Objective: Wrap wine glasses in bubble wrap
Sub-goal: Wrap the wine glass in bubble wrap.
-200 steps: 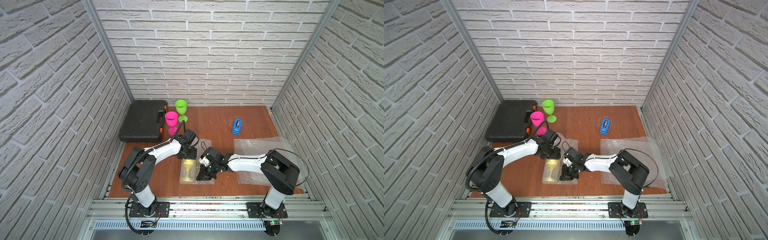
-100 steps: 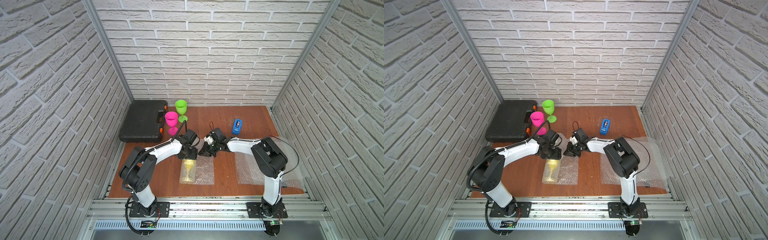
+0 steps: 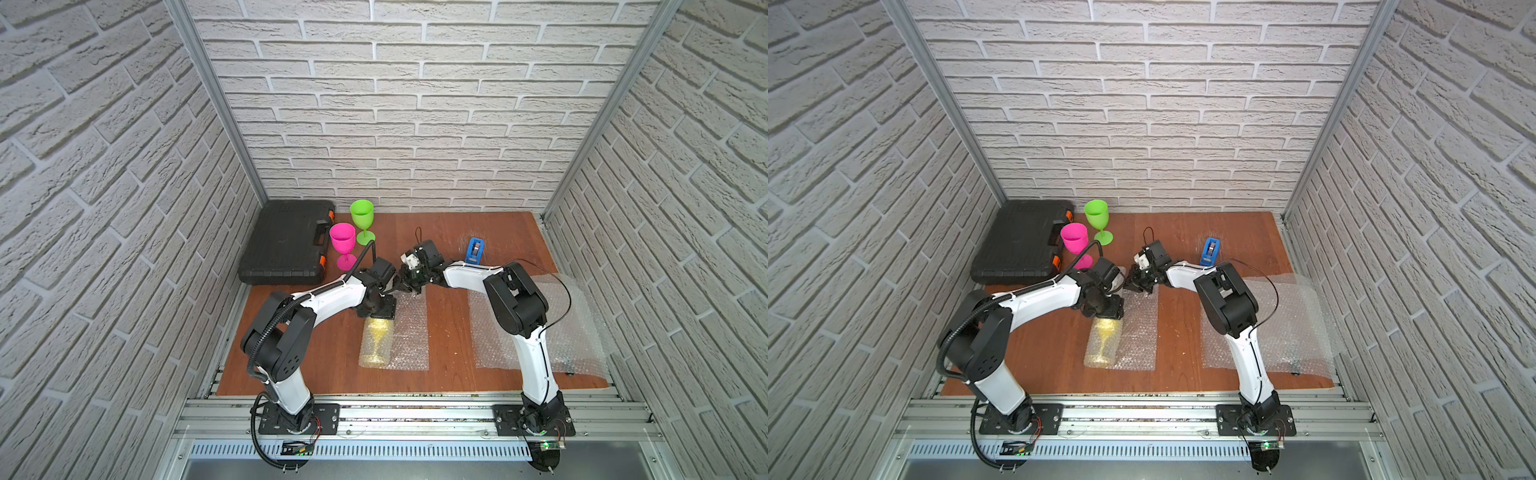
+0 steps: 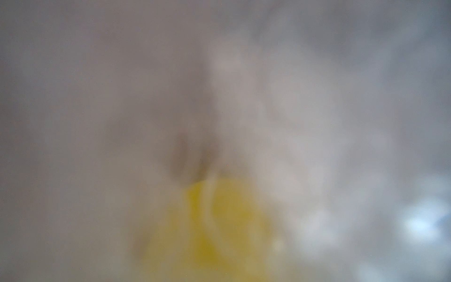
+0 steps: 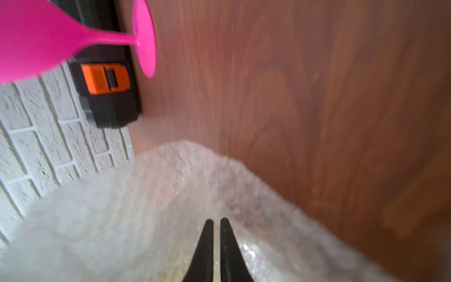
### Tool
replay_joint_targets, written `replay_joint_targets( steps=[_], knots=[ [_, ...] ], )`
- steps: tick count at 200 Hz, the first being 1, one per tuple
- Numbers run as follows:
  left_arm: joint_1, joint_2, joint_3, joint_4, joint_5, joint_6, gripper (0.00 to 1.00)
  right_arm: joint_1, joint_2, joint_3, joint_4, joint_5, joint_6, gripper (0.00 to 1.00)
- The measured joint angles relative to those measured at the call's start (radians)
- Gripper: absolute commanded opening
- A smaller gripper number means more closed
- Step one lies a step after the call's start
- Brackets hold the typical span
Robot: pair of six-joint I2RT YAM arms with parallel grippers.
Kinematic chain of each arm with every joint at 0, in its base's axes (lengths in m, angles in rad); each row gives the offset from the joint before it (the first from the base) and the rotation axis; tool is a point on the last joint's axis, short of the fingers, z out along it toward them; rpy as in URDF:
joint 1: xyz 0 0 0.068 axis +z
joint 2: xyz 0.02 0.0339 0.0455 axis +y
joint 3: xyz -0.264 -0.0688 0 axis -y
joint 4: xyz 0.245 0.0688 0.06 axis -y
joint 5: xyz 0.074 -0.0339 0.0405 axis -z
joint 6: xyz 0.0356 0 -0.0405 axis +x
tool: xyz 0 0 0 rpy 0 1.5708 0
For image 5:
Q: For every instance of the pink plastic wine glass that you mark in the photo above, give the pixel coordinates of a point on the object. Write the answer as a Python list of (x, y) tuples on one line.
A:
[(36, 36)]

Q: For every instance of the bubble wrap sheet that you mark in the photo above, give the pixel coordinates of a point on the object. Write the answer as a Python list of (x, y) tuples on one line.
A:
[(141, 221)]

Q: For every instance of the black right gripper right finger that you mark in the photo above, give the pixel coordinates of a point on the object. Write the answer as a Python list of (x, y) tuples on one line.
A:
[(232, 264)]

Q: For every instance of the black plastic tool case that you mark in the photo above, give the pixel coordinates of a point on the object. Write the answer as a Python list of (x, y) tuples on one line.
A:
[(103, 74)]

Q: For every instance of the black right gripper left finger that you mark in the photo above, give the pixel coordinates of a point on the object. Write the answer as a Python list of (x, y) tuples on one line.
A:
[(202, 263)]

